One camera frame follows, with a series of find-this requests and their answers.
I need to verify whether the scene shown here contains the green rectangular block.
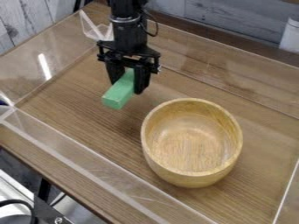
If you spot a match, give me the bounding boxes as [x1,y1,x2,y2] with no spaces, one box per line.
[101,69,134,109]

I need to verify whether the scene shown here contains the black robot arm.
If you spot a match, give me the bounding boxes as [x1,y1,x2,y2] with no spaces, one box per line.
[97,0,161,95]

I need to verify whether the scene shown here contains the brown wooden bowl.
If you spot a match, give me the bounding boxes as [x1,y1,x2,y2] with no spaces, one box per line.
[140,98,243,188]

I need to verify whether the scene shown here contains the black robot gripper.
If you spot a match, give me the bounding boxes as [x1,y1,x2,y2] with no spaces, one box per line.
[97,17,161,95]

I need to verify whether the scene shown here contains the black bracket with screw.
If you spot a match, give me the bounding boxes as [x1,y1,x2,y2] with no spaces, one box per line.
[33,196,73,224]

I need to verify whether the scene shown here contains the black metal table leg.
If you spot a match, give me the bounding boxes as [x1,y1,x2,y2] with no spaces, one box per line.
[37,178,52,201]

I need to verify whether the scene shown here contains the white cylindrical container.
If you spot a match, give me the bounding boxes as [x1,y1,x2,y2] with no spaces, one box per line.
[279,16,299,54]

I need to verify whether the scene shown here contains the black cable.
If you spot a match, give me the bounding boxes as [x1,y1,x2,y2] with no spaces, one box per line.
[0,199,38,224]

